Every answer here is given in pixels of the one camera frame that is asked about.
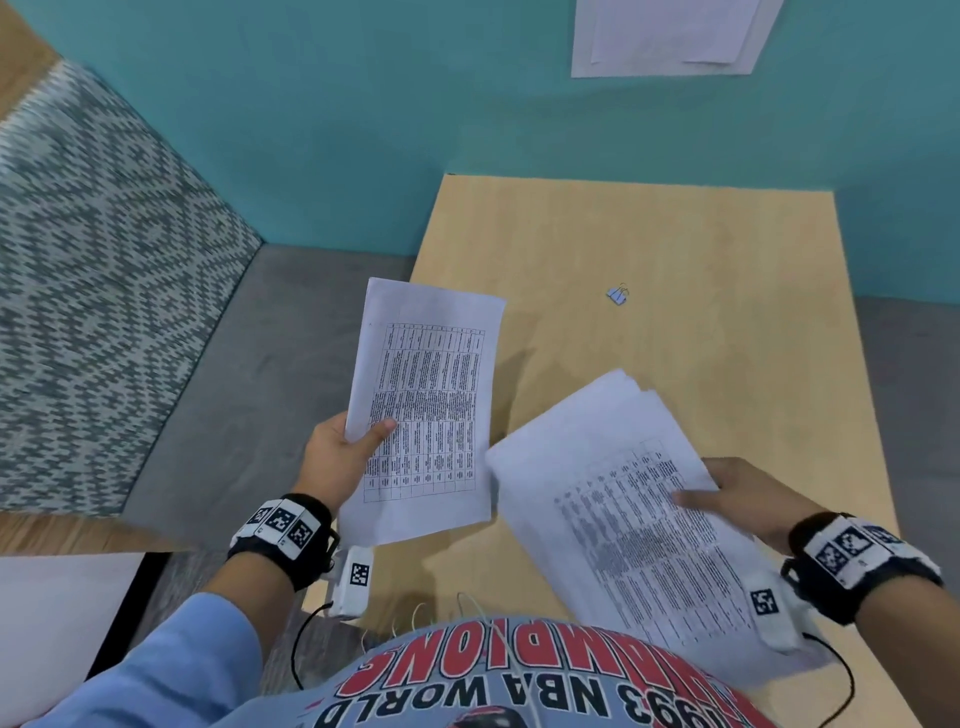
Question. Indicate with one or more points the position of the person's left hand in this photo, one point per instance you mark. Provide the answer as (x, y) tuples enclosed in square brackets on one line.
[(331, 465)]

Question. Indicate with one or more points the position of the small white wall paper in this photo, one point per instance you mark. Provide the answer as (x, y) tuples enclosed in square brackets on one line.
[(667, 30)]

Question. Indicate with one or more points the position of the large white wall paper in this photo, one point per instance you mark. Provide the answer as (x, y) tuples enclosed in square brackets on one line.
[(585, 52)]

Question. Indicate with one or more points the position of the person's right hand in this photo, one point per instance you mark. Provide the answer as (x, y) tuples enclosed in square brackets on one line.
[(757, 499)]

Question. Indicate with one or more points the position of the person's printed shirt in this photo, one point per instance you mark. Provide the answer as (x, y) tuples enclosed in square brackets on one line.
[(487, 682)]

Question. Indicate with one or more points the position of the person's right thumb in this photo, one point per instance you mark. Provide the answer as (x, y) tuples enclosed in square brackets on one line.
[(696, 499)]

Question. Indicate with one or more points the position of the person's right forearm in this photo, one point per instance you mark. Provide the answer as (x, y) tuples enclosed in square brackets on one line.
[(911, 652)]

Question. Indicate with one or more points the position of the white board with black edge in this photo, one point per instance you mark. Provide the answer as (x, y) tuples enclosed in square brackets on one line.
[(52, 622)]

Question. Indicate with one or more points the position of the printed paper sheet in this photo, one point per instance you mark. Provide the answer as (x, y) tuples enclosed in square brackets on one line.
[(431, 360)]

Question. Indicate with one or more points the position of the person's left thumb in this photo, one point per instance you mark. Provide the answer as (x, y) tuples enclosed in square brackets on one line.
[(377, 435)]

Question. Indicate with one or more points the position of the person's left forearm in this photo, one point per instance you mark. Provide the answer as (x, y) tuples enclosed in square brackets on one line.
[(259, 596)]

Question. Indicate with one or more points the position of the stack of printed papers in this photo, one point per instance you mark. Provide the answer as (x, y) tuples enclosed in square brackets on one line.
[(600, 480)]

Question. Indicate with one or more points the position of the grey patterned rug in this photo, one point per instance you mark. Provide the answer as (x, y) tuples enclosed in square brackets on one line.
[(105, 285)]

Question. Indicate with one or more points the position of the small blue binder clip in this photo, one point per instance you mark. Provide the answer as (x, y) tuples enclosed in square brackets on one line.
[(617, 295)]

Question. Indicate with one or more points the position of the black wristband with marker tags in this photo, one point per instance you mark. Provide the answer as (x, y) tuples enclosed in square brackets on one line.
[(289, 532), (855, 559)]

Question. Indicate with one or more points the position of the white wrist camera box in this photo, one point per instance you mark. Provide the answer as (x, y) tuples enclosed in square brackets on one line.
[(352, 581), (772, 611)]

